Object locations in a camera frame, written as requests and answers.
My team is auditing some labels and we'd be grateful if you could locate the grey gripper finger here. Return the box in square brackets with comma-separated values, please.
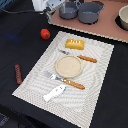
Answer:
[46, 11, 52, 23]

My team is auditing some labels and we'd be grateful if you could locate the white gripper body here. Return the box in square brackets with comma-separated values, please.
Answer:
[32, 0, 66, 13]

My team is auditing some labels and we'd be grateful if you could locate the red toy tomato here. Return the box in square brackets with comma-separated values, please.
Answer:
[40, 29, 51, 40]

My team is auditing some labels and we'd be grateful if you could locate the yellow toy bread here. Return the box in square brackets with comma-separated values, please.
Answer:
[65, 39, 85, 50]

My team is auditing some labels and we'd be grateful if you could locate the brown toy sausage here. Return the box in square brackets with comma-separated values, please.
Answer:
[15, 64, 22, 85]

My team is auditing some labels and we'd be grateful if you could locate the small grey pot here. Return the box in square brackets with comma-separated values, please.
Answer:
[59, 2, 78, 20]

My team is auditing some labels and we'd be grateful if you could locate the large grey pot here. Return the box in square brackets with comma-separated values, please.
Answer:
[78, 1, 105, 24]

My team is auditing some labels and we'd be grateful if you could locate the beige round plate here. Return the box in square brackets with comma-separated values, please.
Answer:
[55, 55, 83, 78]

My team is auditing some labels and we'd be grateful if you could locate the woven grey placemat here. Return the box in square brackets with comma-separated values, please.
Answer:
[13, 31, 114, 128]

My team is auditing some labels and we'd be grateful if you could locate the beige bowl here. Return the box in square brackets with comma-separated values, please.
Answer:
[119, 5, 128, 30]

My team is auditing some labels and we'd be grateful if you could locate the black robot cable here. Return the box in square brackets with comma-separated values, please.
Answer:
[0, 7, 46, 16]

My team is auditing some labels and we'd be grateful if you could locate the wooden handled knife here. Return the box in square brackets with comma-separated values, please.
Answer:
[58, 49, 97, 63]

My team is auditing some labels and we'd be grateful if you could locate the wooden handled fork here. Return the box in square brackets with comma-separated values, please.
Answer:
[44, 71, 85, 89]

